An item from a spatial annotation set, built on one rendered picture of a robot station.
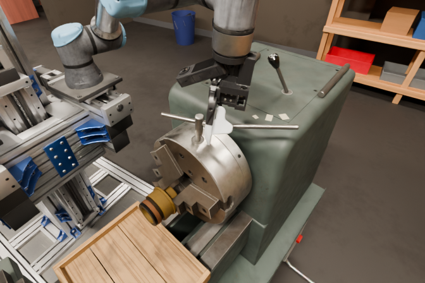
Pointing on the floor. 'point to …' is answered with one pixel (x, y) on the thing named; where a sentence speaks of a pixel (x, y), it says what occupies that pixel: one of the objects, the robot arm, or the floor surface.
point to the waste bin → (184, 26)
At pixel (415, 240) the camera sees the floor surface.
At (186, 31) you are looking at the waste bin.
